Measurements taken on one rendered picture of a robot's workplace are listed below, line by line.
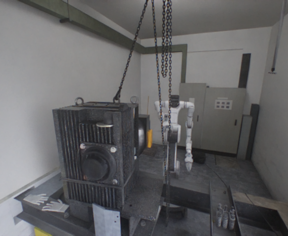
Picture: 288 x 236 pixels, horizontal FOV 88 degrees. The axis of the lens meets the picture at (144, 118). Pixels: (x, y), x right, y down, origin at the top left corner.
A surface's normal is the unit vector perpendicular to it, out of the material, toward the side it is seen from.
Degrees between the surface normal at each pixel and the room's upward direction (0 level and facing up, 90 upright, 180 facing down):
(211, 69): 90
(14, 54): 90
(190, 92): 90
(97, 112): 90
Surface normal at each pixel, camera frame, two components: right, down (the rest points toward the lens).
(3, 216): 0.93, 0.08
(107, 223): -0.18, 0.23
